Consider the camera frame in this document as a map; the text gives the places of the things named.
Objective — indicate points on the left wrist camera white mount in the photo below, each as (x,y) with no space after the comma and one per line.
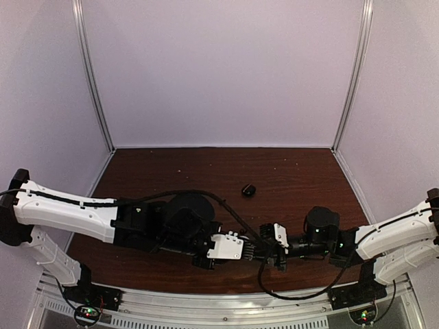
(230,246)

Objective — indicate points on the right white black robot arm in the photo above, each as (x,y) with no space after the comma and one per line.
(383,251)

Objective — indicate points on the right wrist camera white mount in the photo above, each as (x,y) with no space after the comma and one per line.
(274,233)

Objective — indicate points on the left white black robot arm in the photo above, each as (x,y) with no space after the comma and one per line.
(185,224)

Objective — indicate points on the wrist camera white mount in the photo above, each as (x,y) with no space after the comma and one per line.
(274,233)
(230,246)

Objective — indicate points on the right aluminium frame post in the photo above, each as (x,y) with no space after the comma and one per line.
(360,55)

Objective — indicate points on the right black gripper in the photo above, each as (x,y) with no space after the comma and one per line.
(276,255)

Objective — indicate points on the left circuit board with leds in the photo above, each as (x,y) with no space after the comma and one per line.
(87,315)

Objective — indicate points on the aluminium front rail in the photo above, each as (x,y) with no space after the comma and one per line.
(149,309)

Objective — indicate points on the black earbud charging case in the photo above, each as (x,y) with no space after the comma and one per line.
(248,190)

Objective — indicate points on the left aluminium frame post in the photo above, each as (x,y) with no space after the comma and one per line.
(78,15)

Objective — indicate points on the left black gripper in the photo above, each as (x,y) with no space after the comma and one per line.
(207,265)

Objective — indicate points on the aluminium frame post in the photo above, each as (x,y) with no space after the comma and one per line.
(78,15)
(360,55)

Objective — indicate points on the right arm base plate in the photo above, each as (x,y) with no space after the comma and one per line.
(355,295)

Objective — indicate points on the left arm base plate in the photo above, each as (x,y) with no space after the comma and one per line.
(99,297)

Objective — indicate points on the right circuit board with leds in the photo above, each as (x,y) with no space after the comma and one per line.
(363,316)

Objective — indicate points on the circuit board with leds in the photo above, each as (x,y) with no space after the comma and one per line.
(363,316)
(87,315)

